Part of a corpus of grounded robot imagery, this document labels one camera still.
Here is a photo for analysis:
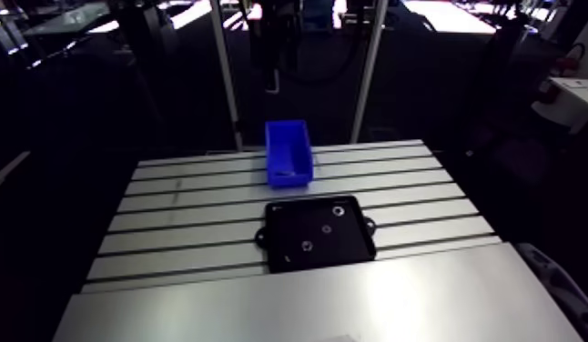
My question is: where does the black tray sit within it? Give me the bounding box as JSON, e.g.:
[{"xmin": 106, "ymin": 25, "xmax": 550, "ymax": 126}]
[{"xmin": 254, "ymin": 195, "xmax": 378, "ymax": 275}]

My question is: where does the pale metal post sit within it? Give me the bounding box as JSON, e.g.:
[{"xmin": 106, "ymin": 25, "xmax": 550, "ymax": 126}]
[
  {"xmin": 350, "ymin": 0, "xmax": 390, "ymax": 145},
  {"xmin": 208, "ymin": 0, "xmax": 244, "ymax": 152}
]

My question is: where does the blue bin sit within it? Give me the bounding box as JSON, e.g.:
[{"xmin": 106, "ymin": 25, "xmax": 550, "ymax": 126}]
[{"xmin": 264, "ymin": 119, "xmax": 315, "ymax": 188}]

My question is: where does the white desk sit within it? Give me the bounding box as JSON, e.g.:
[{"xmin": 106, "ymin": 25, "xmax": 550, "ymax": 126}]
[{"xmin": 532, "ymin": 75, "xmax": 588, "ymax": 136}]

